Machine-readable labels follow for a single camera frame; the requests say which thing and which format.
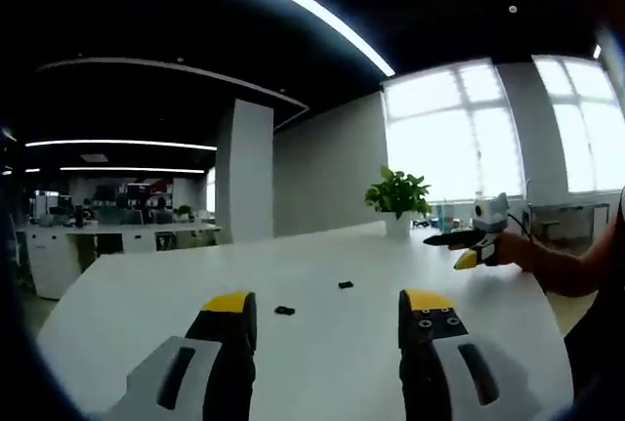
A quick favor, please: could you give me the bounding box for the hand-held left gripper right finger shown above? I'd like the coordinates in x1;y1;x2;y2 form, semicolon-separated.
397;288;543;421

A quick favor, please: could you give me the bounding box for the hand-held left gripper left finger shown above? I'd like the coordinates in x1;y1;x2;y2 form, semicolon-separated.
104;290;259;421

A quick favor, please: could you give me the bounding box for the person's right hand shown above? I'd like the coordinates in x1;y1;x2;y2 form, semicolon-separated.
492;231;538;274

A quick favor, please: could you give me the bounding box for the white plant pot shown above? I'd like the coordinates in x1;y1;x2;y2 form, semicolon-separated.
385;211;412;240

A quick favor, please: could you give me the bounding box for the green potted plant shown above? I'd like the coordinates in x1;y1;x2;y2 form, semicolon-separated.
364;165;434;221

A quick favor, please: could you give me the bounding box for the grey desk by window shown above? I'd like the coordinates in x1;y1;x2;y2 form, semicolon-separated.
529;201;611;246

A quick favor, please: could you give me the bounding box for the large bright window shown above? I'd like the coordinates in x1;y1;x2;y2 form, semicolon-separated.
381;58;524;202
531;54;617;193

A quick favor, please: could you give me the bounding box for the white office counter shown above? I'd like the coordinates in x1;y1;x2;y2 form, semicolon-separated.
14;222;222;301

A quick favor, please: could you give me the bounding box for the person's dark clothing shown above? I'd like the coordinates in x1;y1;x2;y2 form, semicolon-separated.
562;186;625;405

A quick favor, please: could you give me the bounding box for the straight ceiling light strip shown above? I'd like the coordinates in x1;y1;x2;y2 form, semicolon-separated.
24;139;218;152
59;165;206;175

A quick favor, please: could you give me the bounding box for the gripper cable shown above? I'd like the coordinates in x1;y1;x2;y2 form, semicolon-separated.
506;210;533;239

